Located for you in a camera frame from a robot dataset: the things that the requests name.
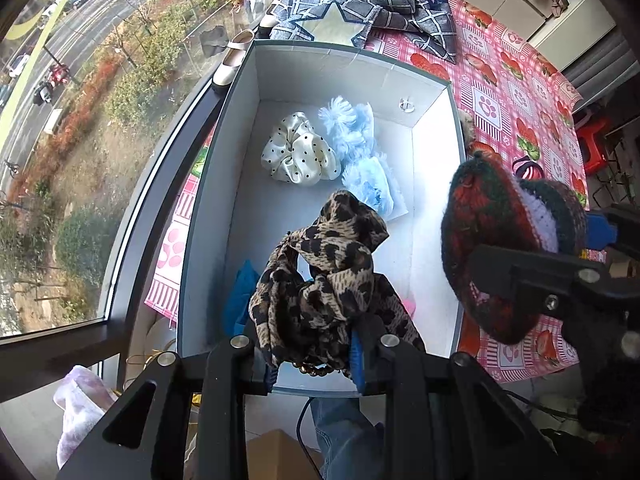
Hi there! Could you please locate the light blue fluffy scrunchie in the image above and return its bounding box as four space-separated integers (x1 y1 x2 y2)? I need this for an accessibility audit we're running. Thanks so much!
318 96 406 221

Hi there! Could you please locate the grey box with white inside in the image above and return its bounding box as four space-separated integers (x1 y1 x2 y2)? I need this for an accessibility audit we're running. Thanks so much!
176 40 468 397

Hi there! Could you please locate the person's jeans leg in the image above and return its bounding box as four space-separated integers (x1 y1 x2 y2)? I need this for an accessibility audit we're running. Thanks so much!
310 397 386 480

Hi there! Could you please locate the red plastic stool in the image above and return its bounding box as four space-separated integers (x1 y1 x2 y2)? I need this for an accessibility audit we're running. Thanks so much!
575 115 621 176

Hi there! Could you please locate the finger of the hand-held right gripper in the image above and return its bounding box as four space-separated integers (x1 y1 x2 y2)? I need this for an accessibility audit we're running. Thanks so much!
584 204 640 264
469 245 640 321

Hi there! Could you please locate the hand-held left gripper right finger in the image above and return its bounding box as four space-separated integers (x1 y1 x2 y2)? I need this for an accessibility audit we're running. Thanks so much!
349 317 562 480

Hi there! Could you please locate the pink white fluffy towel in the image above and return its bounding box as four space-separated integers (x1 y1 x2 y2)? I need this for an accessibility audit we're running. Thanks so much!
52 365 121 471

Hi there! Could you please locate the white cabinet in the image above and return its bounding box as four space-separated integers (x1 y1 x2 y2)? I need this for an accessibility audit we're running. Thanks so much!
415 0 616 71

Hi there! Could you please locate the cream polka dot scrunchie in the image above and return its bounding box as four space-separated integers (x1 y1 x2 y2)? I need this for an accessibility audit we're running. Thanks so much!
260 111 342 188

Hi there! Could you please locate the teal velvet scrunchie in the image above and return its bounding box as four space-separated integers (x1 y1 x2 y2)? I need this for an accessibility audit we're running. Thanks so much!
222 259 263 338

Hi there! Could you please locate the red green knitted hat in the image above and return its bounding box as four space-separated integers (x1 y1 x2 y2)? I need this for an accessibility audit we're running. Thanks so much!
440 151 588 346

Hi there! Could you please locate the gold bead hair tie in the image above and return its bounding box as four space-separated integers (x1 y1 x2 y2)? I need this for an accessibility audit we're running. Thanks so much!
292 360 351 378

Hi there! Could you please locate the grey plaid star cloth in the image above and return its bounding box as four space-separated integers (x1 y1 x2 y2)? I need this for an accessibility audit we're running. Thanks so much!
270 0 458 65

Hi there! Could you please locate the pink and black fluffy item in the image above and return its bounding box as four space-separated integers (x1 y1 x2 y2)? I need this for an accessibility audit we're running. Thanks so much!
511 155 546 181

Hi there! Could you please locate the cream strap shoe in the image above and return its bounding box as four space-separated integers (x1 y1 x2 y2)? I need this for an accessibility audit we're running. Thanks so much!
211 29 256 95
255 10 281 40

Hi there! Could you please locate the black cable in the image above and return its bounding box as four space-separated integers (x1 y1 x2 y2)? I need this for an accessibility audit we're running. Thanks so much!
296 397 323 480

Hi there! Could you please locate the brown cardboard box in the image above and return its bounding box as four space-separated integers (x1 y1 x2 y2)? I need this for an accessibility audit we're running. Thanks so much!
245 430 323 480

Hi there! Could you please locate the pink strawberry paw-print tablecloth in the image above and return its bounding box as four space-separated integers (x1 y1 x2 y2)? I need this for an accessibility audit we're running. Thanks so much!
144 0 591 386

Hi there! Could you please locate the leopard print scrunchie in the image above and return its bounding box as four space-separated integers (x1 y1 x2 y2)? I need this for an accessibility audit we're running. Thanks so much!
250 190 427 376

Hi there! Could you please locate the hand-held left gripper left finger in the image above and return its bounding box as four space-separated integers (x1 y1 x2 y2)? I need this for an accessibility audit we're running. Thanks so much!
56 334 278 480

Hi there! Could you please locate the white plastic bag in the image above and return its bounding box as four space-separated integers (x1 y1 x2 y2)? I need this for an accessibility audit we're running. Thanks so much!
241 0 273 21

